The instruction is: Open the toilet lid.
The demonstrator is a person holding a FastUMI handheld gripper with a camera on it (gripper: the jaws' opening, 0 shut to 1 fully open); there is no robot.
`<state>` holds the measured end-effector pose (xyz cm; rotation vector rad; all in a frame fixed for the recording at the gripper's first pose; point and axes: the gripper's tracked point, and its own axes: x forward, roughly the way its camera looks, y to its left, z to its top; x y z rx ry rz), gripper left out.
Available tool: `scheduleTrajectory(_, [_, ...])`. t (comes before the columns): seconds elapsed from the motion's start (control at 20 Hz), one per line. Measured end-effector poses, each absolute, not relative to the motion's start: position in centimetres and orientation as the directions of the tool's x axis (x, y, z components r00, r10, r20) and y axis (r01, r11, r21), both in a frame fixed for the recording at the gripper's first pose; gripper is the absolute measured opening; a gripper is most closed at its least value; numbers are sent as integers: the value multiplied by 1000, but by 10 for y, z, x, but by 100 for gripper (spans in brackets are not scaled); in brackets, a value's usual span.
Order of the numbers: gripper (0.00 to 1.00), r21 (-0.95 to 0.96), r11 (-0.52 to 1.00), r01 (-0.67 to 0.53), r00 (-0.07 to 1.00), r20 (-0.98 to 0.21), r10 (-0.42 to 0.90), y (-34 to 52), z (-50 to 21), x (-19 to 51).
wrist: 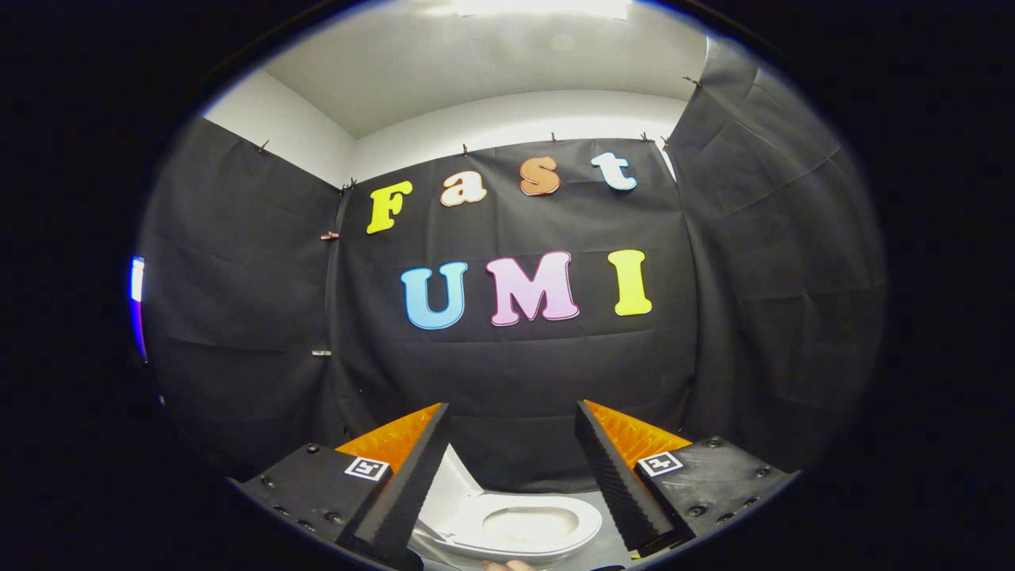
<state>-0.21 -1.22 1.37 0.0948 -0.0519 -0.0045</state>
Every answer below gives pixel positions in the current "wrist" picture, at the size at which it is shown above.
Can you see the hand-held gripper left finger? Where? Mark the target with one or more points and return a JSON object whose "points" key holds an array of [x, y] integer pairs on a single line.
{"points": [[408, 492]]}

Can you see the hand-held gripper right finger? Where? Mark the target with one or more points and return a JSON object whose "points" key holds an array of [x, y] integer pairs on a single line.
{"points": [[610, 476]]}

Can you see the white toilet lid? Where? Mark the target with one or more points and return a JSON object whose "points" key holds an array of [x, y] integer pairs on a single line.
{"points": [[452, 492]]}

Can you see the grey floor mat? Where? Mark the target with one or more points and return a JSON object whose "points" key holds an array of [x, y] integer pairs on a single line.
{"points": [[607, 555]]}

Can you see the black backdrop cloth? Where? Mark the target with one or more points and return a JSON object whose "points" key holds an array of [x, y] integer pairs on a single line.
{"points": [[515, 373]]}

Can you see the ceiling light panel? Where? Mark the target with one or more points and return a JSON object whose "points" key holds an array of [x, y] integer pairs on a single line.
{"points": [[547, 6]]}

